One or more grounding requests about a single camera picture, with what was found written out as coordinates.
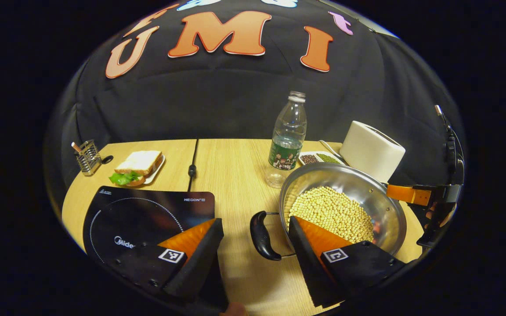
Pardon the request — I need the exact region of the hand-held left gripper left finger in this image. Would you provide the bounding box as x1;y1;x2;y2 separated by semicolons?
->
101;218;230;314

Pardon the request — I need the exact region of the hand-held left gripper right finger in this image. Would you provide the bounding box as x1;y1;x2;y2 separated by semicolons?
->
288;216;409;309

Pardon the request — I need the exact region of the steel pot with soybeans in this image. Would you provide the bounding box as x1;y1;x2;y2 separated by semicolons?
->
250;162;407;261

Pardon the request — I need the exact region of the black induction cooktop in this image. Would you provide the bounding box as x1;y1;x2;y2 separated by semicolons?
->
83;186;215;281

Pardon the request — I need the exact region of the white toaster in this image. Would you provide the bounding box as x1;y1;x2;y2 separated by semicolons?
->
340;121;406;183

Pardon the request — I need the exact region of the white divided bean dish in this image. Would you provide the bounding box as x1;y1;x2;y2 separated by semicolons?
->
298;151;346;166

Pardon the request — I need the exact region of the white sandwich plate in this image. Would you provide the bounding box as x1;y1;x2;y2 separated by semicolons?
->
141;154;166;185

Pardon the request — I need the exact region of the sandwich with lettuce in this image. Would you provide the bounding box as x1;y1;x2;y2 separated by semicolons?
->
109;151;163;187

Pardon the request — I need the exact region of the clear plastic water bottle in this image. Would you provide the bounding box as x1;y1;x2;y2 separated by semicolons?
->
265;91;307;189

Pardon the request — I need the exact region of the black backdrop cloth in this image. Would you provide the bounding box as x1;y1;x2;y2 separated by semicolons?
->
44;0;466;211

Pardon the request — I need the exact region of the white toaster cord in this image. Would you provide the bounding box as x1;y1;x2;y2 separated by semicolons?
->
318;140;346;161

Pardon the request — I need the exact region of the black cooktop power cord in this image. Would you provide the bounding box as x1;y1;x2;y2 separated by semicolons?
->
187;140;199;192

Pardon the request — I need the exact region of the wire utensil holder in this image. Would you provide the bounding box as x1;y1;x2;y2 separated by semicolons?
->
76;140;102;177

